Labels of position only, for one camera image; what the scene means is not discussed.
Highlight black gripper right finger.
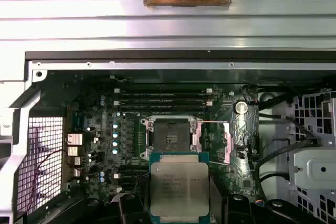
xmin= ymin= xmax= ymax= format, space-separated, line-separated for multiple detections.
xmin=209 ymin=180 xmax=292 ymax=224

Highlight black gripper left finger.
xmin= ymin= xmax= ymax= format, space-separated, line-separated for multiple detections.
xmin=76 ymin=179 xmax=151 ymax=224

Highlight silver-topped CPU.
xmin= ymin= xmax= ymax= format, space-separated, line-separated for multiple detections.
xmin=149 ymin=152 xmax=211 ymax=224

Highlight metal socket cover frame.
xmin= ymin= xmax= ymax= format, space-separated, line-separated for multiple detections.
xmin=194 ymin=120 xmax=233 ymax=166

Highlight black RAM slot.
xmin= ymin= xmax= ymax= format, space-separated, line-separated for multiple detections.
xmin=118 ymin=172 xmax=150 ymax=180
xmin=115 ymin=93 xmax=213 ymax=99
xmin=115 ymin=87 xmax=213 ymax=94
xmin=118 ymin=165 xmax=150 ymax=173
xmin=115 ymin=105 xmax=213 ymax=112
xmin=115 ymin=99 xmax=213 ymax=106

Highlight CPU socket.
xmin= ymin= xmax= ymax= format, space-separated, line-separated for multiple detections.
xmin=140 ymin=115 xmax=203 ymax=161

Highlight green motherboard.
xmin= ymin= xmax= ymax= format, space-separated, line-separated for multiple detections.
xmin=62 ymin=70 xmax=261 ymax=210

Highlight silver rear port block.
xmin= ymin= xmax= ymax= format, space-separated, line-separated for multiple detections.
xmin=67 ymin=145 xmax=80 ymax=157
xmin=67 ymin=133 xmax=83 ymax=146

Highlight grey metal drive cage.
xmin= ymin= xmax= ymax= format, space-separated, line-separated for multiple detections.
xmin=287 ymin=87 xmax=336 ymax=224

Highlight silver coin battery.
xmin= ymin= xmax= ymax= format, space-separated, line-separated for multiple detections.
xmin=234 ymin=99 xmax=249 ymax=115

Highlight black PC case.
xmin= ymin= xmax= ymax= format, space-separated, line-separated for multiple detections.
xmin=0 ymin=50 xmax=336 ymax=224

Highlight black internal cable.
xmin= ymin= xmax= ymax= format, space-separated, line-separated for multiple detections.
xmin=272 ymin=115 xmax=322 ymax=147

